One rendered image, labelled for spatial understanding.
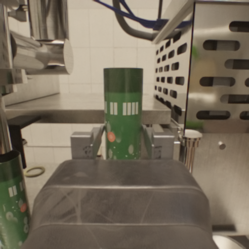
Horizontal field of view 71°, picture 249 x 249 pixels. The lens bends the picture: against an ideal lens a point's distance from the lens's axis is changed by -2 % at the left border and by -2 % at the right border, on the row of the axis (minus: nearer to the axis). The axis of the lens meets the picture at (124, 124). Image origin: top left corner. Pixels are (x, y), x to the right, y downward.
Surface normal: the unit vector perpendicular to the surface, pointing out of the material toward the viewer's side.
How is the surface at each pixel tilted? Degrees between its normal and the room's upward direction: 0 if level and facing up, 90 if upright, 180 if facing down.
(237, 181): 90
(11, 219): 90
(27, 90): 90
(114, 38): 90
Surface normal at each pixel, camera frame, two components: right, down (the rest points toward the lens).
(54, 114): 0.00, 0.25
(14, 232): 0.51, 0.22
